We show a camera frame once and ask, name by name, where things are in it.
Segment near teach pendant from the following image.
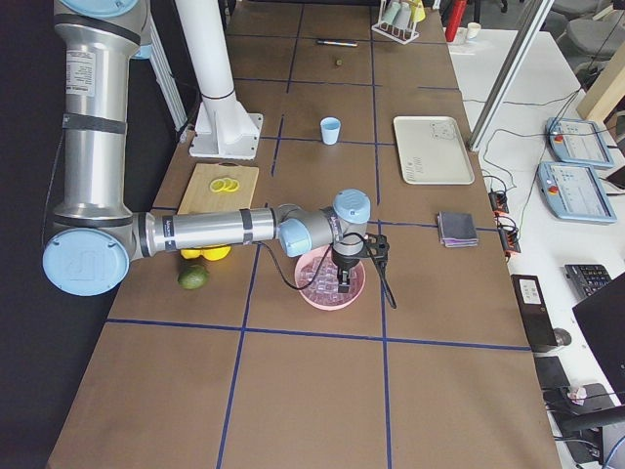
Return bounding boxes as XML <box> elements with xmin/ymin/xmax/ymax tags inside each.
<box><xmin>537</xmin><ymin>161</ymin><xmax>616</xmax><ymax>224</ymax></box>

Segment pile of ice cubes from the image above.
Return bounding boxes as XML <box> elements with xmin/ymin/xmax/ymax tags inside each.
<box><xmin>296</xmin><ymin>253</ymin><xmax>364</xmax><ymax>305</ymax></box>

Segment grey folded cloth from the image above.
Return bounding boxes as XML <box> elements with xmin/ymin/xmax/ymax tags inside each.
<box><xmin>437</xmin><ymin>212</ymin><xmax>479</xmax><ymax>247</ymax></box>

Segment green avocado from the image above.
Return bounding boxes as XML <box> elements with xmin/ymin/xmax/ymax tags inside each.
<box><xmin>177</xmin><ymin>265</ymin><xmax>209</xmax><ymax>290</ymax></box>

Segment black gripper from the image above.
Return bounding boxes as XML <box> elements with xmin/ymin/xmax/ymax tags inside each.
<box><xmin>332</xmin><ymin>243</ymin><xmax>359</xmax><ymax>293</ymax></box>

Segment pink bowl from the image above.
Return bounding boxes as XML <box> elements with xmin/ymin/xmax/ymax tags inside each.
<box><xmin>295</xmin><ymin>246</ymin><xmax>366</xmax><ymax>311</ymax></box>

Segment grey white cup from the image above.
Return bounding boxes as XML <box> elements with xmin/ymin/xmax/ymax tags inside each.
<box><xmin>393</xmin><ymin>3</ymin><xmax>411</xmax><ymax>30</ymax></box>

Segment lemon slices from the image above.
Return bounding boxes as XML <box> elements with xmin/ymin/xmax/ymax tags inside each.
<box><xmin>209</xmin><ymin>177</ymin><xmax>240</xmax><ymax>193</ymax></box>

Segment white wire cup rack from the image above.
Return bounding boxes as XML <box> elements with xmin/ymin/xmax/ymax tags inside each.
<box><xmin>371</xmin><ymin>0</ymin><xmax>420</xmax><ymax>45</ymax></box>

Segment red cylinder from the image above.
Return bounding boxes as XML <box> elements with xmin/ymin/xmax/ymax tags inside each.
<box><xmin>445</xmin><ymin>0</ymin><xmax>467</xmax><ymax>43</ymax></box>

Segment aluminium frame post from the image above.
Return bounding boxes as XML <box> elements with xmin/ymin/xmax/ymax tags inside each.
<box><xmin>468</xmin><ymin>0</ymin><xmax>554</xmax><ymax>151</ymax></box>

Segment bamboo cutting board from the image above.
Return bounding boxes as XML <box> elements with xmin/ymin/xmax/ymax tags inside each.
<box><xmin>178</xmin><ymin>163</ymin><xmax>259</xmax><ymax>215</ymax></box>

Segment mint green cup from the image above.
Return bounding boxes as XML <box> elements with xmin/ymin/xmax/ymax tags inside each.
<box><xmin>380</xmin><ymin>0</ymin><xmax>401</xmax><ymax>24</ymax></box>

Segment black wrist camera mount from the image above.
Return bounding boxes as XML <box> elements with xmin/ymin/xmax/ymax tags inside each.
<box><xmin>364</xmin><ymin>234</ymin><xmax>396</xmax><ymax>309</ymax></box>

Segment steel muddler black tip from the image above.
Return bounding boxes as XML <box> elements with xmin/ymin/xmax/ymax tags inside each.
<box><xmin>315</xmin><ymin>38</ymin><xmax>358</xmax><ymax>48</ymax></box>

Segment black computer mouse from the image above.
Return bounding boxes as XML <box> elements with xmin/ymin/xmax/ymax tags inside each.
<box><xmin>553</xmin><ymin>327</ymin><xmax>572</xmax><ymax>347</ymax></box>

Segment far teach pendant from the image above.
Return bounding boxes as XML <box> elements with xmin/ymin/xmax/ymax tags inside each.
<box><xmin>546</xmin><ymin>117</ymin><xmax>614</xmax><ymax>169</ymax></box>

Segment teach pendant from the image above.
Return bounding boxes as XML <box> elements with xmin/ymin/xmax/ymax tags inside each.
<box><xmin>537</xmin><ymin>161</ymin><xmax>616</xmax><ymax>224</ymax></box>
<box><xmin>546</xmin><ymin>117</ymin><xmax>614</xmax><ymax>169</ymax></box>

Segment lemon near board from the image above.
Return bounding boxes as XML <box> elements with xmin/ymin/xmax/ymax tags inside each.
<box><xmin>201</xmin><ymin>245</ymin><xmax>231</xmax><ymax>262</ymax></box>

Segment black keyboard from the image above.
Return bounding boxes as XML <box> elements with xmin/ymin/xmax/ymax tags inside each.
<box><xmin>564</xmin><ymin>264</ymin><xmax>612</xmax><ymax>298</ymax></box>

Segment light blue cup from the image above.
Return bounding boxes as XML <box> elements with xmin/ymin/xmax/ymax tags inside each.
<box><xmin>319</xmin><ymin>116</ymin><xmax>341</xmax><ymax>146</ymax></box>

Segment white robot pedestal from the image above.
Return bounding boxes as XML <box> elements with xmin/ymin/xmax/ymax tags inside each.
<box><xmin>176</xmin><ymin>0</ymin><xmax>264</xmax><ymax>160</ymax></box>

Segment cream bear tray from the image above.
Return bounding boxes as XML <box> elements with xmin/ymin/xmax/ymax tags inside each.
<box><xmin>393</xmin><ymin>116</ymin><xmax>475</xmax><ymax>186</ymax></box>

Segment yellow cup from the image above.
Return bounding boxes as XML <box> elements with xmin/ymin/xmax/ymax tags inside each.
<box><xmin>409</xmin><ymin>0</ymin><xmax>426</xmax><ymax>23</ymax></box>

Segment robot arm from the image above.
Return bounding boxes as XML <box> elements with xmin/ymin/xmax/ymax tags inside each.
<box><xmin>42</xmin><ymin>1</ymin><xmax>372</xmax><ymax>296</ymax></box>

